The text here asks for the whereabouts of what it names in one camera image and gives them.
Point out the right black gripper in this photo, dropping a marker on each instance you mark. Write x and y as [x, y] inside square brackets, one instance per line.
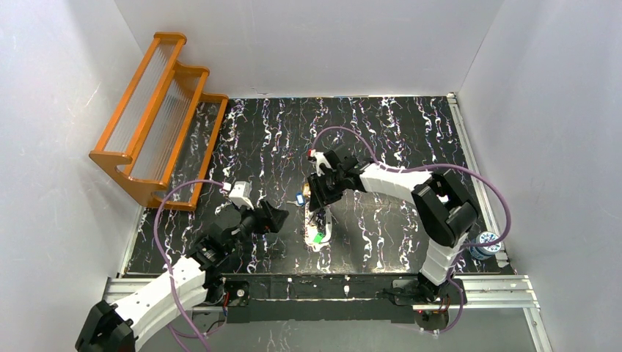
[320, 189]

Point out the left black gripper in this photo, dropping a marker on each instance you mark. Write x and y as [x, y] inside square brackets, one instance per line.
[265, 219]

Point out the blue key tag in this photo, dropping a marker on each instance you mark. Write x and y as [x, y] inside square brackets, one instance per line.
[300, 200]

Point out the green key tag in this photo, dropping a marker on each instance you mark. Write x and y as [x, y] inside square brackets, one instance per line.
[318, 238]

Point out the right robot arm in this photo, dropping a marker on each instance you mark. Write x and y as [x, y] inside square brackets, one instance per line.
[446, 209]

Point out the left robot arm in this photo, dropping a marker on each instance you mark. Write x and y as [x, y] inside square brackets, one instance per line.
[128, 323]

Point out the orange wooden rack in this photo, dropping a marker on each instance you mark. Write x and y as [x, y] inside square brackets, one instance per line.
[142, 143]

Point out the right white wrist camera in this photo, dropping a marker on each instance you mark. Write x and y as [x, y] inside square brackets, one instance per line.
[318, 159]

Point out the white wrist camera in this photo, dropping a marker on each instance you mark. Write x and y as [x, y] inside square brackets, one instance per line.
[239, 193]
[318, 159]

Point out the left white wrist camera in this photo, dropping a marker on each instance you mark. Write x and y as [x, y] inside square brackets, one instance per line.
[239, 193]

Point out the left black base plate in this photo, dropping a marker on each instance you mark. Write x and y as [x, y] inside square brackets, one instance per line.
[234, 293]

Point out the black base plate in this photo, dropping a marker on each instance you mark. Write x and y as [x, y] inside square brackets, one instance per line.
[413, 292]
[234, 293]

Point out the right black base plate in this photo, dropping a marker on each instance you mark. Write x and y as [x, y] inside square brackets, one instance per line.
[413, 292]

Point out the aluminium frame rail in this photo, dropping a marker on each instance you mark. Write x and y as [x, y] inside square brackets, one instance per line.
[375, 238]

